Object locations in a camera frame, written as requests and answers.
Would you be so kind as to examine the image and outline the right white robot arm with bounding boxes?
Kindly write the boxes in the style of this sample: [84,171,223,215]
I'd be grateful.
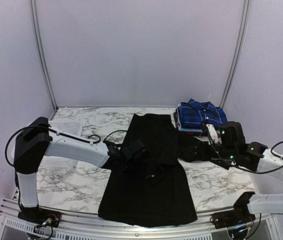
[203,121,283,224]

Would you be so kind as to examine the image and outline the left aluminium frame post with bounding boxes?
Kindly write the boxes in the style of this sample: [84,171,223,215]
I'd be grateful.
[29,0,59,111]

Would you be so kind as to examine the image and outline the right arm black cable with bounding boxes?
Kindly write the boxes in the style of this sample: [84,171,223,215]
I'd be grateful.
[206,129,283,175]

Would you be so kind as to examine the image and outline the front aluminium rail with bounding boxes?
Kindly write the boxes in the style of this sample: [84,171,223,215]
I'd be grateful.
[0,197,276,240]

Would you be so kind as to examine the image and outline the red plaid folded shirt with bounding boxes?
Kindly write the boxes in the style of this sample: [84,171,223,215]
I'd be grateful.
[173,111,207,137]

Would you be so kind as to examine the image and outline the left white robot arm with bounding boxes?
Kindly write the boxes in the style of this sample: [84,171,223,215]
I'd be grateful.
[12,117,149,223]

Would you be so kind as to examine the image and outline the black long sleeve shirt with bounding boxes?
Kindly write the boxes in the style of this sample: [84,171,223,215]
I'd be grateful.
[98,113,211,227]

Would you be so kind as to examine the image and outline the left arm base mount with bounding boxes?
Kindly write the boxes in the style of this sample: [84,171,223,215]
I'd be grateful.
[18,206,61,228]

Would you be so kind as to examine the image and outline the aluminium frame post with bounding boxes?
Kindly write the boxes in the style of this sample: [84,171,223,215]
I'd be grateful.
[219,0,251,109]
[29,0,59,111]

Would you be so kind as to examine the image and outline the blue plaid folded shirt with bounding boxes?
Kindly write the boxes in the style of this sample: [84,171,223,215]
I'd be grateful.
[177,98,228,130]

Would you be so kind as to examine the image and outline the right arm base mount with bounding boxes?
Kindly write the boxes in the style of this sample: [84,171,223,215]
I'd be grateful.
[209,209,256,229]

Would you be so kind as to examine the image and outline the white plastic basket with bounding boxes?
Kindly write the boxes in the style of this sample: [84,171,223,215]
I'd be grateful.
[41,120,83,168]

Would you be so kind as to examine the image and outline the right aluminium frame post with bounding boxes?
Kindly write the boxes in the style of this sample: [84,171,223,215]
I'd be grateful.
[219,0,251,109]

